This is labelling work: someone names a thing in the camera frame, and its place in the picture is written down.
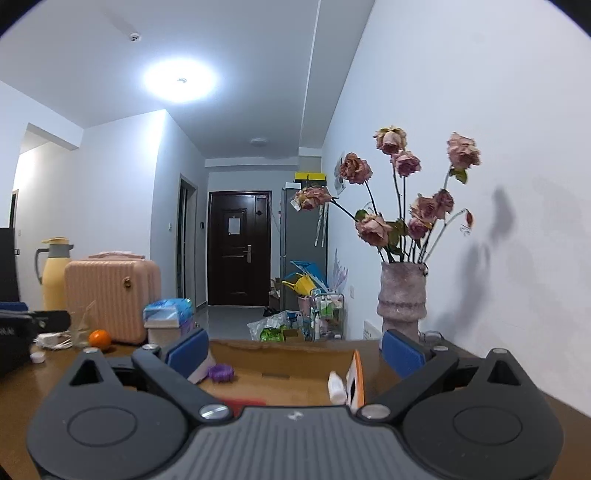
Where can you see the white tube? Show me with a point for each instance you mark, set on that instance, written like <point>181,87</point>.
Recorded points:
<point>338,394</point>

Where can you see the wall picture frame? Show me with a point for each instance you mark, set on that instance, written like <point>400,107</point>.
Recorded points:
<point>339,181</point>

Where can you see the pink ribbed suitcase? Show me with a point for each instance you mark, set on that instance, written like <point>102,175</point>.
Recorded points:
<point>114,287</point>

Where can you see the dried pink roses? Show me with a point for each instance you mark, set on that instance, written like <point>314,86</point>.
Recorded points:
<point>415,233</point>

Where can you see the wire storage cart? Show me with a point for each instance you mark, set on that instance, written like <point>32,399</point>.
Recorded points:
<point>327,315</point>

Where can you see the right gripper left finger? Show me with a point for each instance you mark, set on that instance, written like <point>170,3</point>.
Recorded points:
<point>167,375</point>

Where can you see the grey refrigerator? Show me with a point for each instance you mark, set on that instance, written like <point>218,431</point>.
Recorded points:
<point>298,237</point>

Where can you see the orange fruit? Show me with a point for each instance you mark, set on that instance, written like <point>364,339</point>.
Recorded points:
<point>99,339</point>

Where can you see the blue tissue pack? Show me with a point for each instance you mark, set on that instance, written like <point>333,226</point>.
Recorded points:
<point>174,311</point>

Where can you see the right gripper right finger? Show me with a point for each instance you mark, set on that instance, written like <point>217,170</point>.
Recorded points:
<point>423,371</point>

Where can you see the dark brown door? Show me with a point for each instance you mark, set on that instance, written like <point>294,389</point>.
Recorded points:
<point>239,248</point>

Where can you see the orange cardboard box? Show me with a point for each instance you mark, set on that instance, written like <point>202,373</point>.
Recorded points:
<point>284,374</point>

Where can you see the pink ribbed vase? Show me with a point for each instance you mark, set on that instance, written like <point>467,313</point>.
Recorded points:
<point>402,297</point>

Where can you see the eyeglasses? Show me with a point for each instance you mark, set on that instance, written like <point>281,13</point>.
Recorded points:
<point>431,337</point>

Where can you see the small white cap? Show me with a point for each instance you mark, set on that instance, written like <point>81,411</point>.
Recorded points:
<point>37,357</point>

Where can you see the clear glass cup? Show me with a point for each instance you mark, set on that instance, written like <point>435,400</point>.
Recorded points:
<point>82,324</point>

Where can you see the black device left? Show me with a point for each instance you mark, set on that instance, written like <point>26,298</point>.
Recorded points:
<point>19,327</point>

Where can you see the ceiling lamp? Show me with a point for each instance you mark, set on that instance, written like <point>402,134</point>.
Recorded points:
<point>179,80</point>

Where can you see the purple jar lid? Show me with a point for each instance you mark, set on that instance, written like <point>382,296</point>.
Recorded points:
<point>221,373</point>

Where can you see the yellow box on fridge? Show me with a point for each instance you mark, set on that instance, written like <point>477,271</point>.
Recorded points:
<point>310,177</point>

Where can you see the yellow watering can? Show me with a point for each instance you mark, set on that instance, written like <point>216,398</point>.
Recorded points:
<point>303,286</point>

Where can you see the white charger with cable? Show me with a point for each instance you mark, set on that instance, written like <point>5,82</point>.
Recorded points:
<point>53,341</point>

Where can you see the yellow thermos jug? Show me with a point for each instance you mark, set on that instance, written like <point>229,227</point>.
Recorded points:
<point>52,278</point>

